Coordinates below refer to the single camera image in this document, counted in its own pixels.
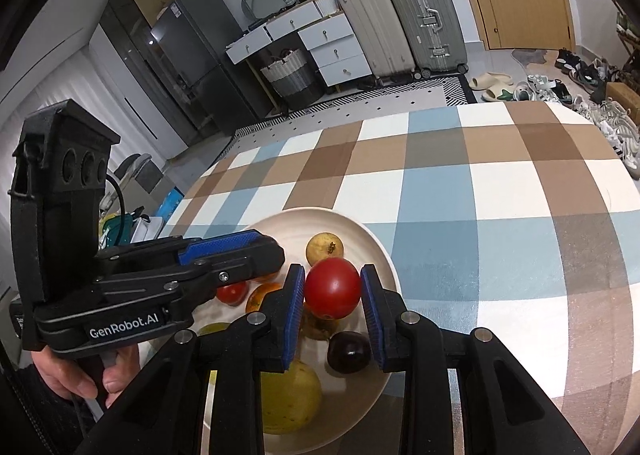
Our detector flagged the red tomato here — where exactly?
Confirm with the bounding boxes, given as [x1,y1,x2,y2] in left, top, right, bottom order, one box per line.
[304,258,361,319]
[216,282,250,307]

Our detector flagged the small yellow fruit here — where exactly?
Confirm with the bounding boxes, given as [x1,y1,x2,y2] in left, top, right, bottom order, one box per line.
[305,232,344,267]

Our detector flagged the orange tangerine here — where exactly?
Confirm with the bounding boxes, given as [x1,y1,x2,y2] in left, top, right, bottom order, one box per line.
[245,282,282,313]
[252,271,279,284]

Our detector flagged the green yellow guava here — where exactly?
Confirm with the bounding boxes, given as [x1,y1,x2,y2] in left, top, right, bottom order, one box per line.
[198,322,229,336]

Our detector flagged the person's left hand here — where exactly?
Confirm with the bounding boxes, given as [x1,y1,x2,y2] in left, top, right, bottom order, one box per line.
[32,345,140,407]

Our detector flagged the green lidded container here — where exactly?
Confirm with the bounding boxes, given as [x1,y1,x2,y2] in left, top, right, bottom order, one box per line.
[100,214,134,249]

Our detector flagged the cream round plate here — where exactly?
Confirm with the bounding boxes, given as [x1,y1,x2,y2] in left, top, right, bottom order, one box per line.
[237,207,400,454]

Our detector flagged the checkered tablecloth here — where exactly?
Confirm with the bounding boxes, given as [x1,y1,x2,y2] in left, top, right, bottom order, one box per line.
[166,99,639,454]

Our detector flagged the dark tall cabinet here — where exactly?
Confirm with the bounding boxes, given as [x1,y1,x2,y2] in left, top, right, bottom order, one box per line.
[100,0,203,145]

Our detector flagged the dotted floor rug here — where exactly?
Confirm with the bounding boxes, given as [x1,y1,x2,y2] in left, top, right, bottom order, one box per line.
[218,75,476,160]

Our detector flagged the woven laundry basket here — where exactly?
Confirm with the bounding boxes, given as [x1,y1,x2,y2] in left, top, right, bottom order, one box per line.
[260,49,324,112]

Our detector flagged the white curtain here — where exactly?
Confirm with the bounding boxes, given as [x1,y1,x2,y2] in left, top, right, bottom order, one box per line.
[1,50,166,257]

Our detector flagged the dark grey refrigerator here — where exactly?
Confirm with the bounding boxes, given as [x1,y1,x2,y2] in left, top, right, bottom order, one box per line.
[151,0,273,136]

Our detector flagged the white drawer desk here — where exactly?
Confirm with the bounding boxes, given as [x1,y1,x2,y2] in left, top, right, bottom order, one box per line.
[227,0,372,87]

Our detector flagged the beige slippers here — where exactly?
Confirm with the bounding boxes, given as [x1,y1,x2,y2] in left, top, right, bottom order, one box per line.
[469,72,514,102]

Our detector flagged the beige suitcase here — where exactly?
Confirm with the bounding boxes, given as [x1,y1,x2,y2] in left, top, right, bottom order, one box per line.
[337,0,416,78]

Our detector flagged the silver aluminium suitcase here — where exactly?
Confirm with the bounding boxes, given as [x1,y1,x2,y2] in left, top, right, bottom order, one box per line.
[392,0,469,78]

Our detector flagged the cardboard box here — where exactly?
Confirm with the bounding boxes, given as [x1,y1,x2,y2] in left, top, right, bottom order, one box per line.
[605,82,640,125]

